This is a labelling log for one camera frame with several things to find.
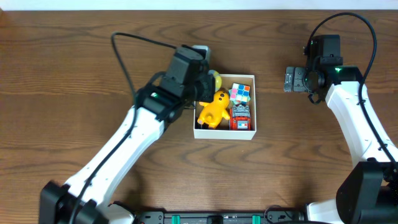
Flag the yellow grey ball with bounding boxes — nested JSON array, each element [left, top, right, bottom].
[[208, 70, 222, 91]]

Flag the orange toy dinosaur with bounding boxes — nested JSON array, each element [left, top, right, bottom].
[[197, 90, 230, 129]]

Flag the multicolour puzzle cube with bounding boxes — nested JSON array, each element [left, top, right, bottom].
[[229, 83, 251, 105]]

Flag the red grey toy truck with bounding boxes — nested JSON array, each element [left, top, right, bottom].
[[229, 104, 251, 131]]

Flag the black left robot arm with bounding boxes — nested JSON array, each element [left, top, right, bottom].
[[39, 45, 216, 223]]

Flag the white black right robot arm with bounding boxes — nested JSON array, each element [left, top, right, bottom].
[[284, 66, 397, 223]]

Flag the white open cardboard box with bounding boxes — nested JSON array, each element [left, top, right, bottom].
[[193, 74, 257, 140]]

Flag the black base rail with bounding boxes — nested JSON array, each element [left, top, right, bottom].
[[134, 208, 307, 224]]

